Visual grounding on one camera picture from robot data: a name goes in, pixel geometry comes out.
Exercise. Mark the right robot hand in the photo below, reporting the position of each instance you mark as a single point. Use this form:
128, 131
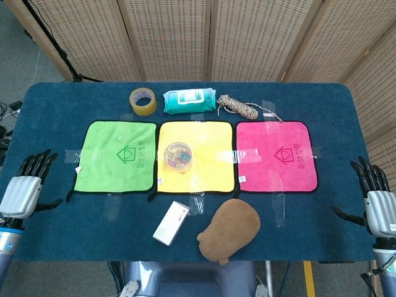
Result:
378, 204

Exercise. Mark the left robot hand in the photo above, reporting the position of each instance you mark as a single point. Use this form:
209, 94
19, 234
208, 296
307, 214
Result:
21, 191

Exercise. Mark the clear container of clips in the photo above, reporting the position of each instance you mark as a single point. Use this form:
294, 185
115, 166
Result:
178, 157

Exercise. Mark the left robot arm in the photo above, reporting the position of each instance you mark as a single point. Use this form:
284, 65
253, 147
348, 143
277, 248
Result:
8, 244

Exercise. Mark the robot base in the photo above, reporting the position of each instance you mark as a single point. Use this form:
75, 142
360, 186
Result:
188, 278

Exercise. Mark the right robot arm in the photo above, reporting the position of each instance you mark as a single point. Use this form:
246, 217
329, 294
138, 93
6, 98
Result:
385, 263

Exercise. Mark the green cloth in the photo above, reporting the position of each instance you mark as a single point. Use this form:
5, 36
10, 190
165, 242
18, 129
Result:
116, 156

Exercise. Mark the pink cloth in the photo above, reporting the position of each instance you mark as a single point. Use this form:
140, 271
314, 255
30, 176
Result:
275, 157

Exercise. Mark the black tripod stand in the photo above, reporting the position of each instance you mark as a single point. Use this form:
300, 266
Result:
52, 46

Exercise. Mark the brown plush toy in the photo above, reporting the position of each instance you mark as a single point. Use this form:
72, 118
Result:
230, 230

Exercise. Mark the yellow packing tape roll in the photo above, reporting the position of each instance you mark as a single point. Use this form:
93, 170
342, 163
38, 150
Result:
143, 101

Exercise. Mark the white rectangular carton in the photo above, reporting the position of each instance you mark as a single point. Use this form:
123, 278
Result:
170, 222

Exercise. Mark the blue table cover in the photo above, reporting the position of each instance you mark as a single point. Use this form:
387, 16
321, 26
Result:
191, 216

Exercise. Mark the yellow cloth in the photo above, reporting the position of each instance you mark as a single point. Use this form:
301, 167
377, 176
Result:
198, 154

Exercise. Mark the teal wet wipes pack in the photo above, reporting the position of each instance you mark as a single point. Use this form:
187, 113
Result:
189, 99

